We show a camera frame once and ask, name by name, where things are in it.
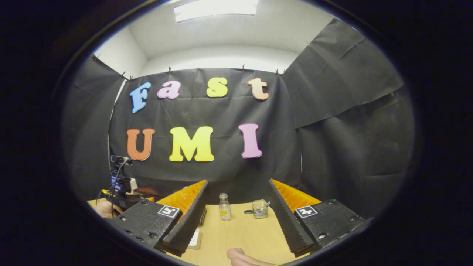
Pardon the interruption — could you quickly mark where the ceiling light panel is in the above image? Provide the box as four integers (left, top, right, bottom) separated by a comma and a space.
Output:
174, 0, 259, 23

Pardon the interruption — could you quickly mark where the clear glass bottle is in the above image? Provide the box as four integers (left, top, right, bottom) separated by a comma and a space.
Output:
218, 193, 232, 221

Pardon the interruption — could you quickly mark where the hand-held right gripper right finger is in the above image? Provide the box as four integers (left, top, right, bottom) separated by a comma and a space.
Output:
267, 179, 366, 258

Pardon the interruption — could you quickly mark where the wire mesh holder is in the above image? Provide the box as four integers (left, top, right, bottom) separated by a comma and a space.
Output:
253, 199, 269, 219

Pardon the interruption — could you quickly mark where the white rectangular tray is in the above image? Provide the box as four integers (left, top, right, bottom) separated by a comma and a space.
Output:
187, 228, 202, 250

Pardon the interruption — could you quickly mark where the row of cloth clips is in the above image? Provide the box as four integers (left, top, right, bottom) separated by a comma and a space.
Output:
93, 41, 312, 81

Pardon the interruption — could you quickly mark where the black backdrop cloth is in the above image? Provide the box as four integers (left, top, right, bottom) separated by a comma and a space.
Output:
61, 18, 416, 218

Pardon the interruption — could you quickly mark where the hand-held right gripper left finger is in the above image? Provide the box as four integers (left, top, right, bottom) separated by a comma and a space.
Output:
111, 180, 208, 257

